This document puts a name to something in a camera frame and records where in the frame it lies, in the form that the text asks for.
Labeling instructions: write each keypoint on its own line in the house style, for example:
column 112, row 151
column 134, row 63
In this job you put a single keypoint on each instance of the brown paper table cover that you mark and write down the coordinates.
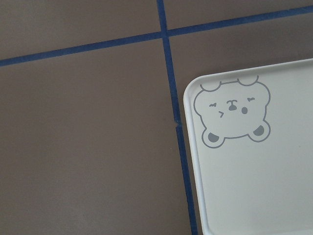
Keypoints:
column 93, row 138

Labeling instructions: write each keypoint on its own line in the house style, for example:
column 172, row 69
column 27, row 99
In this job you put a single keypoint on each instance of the white bear tray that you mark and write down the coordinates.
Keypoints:
column 251, row 140

